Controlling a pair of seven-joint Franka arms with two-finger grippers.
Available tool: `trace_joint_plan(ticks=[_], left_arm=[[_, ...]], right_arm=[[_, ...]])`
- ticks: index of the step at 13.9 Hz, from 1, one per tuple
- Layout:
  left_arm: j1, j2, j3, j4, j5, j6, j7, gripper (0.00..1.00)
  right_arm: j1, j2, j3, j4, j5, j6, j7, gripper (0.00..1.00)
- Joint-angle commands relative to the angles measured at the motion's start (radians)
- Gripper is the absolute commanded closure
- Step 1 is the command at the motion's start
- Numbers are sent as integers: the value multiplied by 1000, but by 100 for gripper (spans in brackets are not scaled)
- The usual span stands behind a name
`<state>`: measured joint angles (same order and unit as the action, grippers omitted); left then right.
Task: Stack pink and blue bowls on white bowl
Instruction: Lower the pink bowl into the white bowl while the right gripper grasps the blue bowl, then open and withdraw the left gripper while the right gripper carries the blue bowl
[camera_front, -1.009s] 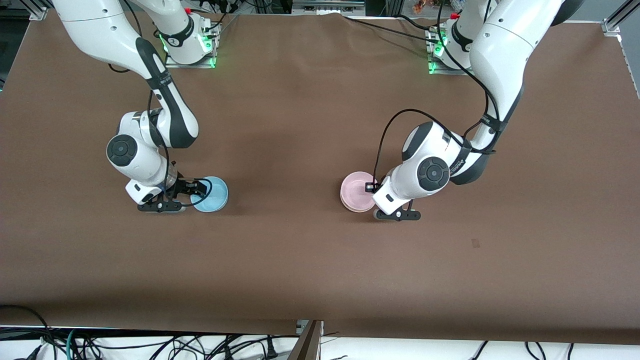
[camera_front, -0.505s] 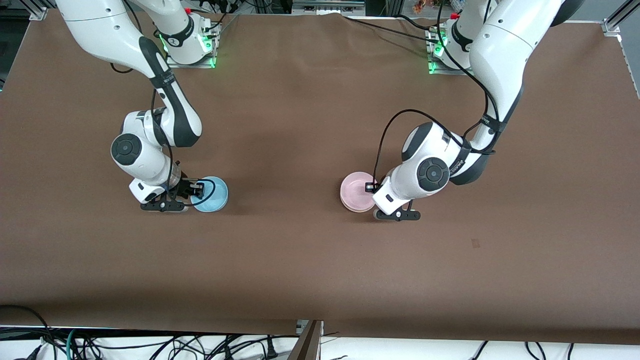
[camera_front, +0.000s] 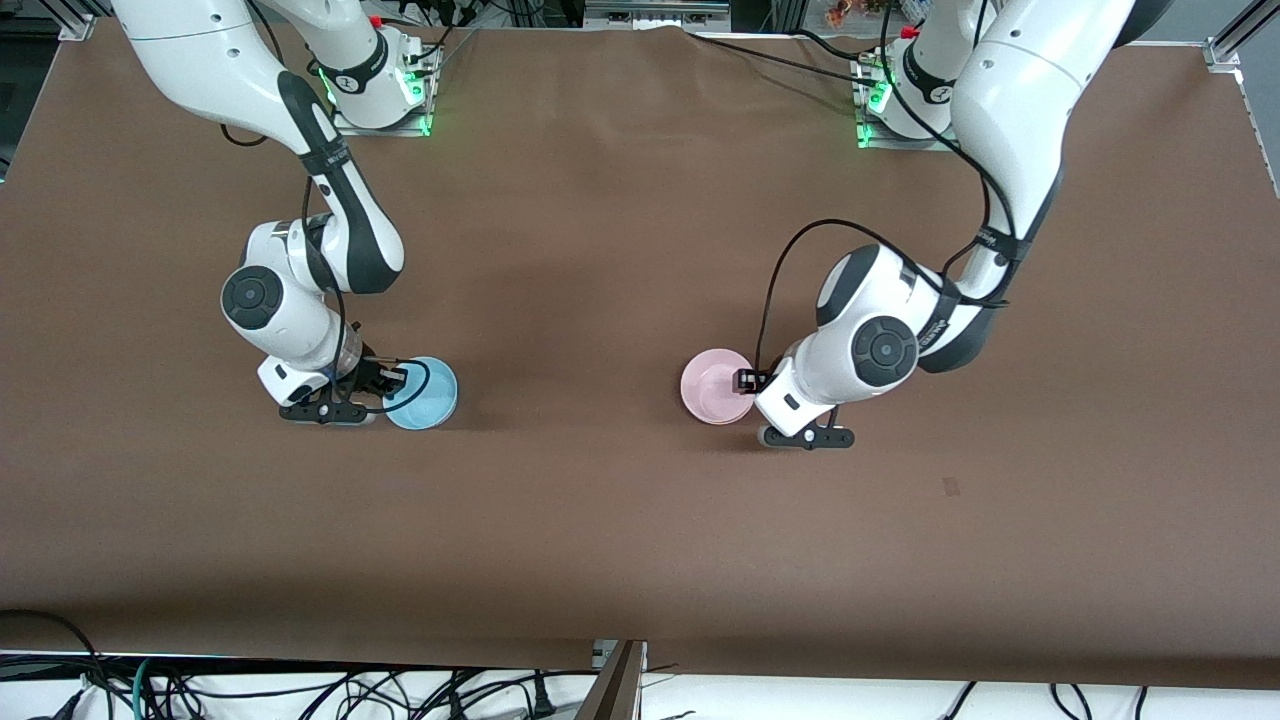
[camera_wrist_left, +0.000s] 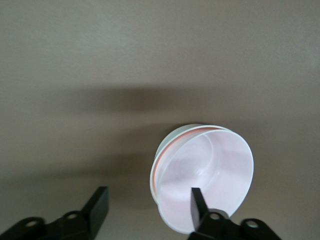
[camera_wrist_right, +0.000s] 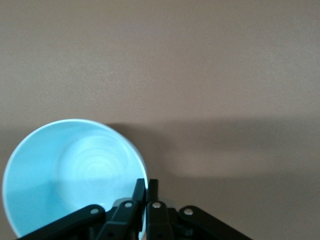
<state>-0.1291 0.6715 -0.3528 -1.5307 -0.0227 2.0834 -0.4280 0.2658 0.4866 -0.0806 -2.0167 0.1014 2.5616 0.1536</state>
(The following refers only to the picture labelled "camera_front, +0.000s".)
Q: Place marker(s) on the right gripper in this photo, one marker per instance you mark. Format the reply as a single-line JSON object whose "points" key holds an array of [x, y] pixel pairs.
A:
{"points": [[371, 375]]}

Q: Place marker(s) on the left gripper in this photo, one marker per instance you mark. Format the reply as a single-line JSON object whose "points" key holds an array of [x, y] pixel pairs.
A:
{"points": [[747, 380]]}

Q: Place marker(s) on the pink bowl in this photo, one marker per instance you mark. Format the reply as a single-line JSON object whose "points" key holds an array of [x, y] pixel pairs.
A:
{"points": [[712, 385]]}

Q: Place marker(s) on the blue bowl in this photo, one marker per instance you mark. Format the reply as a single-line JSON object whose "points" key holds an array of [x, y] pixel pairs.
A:
{"points": [[425, 395]]}

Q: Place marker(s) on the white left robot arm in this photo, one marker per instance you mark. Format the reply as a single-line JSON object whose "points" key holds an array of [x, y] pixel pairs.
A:
{"points": [[1020, 100]]}

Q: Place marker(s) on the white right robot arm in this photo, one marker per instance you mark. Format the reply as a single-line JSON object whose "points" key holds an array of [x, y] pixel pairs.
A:
{"points": [[200, 50]]}

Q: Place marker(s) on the white bowl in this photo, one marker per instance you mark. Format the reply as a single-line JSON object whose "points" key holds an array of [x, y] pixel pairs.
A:
{"points": [[716, 422]]}

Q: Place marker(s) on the brown table cover sheet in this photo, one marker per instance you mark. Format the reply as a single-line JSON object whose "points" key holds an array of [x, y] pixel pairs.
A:
{"points": [[600, 520]]}

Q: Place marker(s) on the grey power strip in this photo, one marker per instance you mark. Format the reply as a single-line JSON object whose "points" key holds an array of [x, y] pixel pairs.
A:
{"points": [[655, 15]]}

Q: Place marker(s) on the orange background object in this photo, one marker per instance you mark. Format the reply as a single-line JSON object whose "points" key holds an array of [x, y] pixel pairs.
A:
{"points": [[845, 12]]}

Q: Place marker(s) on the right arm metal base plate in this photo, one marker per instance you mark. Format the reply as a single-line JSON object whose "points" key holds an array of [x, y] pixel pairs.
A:
{"points": [[380, 131]]}

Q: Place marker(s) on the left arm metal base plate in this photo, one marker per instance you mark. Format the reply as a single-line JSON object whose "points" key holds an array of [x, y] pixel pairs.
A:
{"points": [[910, 146]]}

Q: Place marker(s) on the aluminium frame beam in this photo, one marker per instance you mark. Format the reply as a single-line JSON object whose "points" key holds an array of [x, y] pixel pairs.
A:
{"points": [[615, 690]]}

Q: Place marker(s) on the aluminium frame corner bracket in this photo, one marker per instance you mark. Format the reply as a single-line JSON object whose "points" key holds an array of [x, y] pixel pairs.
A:
{"points": [[78, 28]]}

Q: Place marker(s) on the aluminium frame corner post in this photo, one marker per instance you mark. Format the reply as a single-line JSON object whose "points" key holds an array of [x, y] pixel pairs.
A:
{"points": [[1225, 50]]}

